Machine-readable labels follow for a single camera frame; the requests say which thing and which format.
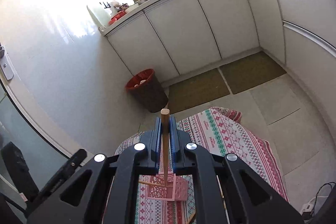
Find wooden chopstick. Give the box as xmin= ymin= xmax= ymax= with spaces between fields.
xmin=138 ymin=180 xmax=174 ymax=188
xmin=161 ymin=109 xmax=170 ymax=186

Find pink perforated utensil basket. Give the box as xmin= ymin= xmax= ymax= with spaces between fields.
xmin=144 ymin=173 xmax=189 ymax=202

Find white kitchen cabinet run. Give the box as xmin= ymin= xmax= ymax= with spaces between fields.
xmin=98 ymin=0 xmax=336 ymax=83

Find patterned red green tablecloth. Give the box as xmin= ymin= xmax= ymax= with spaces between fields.
xmin=103 ymin=106 xmax=290 ymax=224

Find dark bin with red liner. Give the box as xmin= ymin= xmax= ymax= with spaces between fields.
xmin=125 ymin=69 xmax=168 ymax=113

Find left olive floor mat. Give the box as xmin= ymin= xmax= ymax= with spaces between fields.
xmin=168 ymin=69 xmax=230 ymax=114

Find olive floor mat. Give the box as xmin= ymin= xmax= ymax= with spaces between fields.
xmin=168 ymin=69 xmax=230 ymax=114
xmin=220 ymin=52 xmax=286 ymax=94

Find right olive floor mat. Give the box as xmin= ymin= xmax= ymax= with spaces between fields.
xmin=220 ymin=52 xmax=286 ymax=94

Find red items on counter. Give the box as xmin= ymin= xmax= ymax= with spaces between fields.
xmin=108 ymin=11 xmax=126 ymax=26

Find white power strip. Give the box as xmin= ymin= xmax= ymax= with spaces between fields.
xmin=300 ymin=196 xmax=319 ymax=221

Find silver door handle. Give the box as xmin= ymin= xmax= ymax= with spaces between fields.
xmin=0 ymin=46 xmax=14 ymax=81

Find black power cable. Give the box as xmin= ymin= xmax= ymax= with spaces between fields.
xmin=301 ymin=181 xmax=336 ymax=221

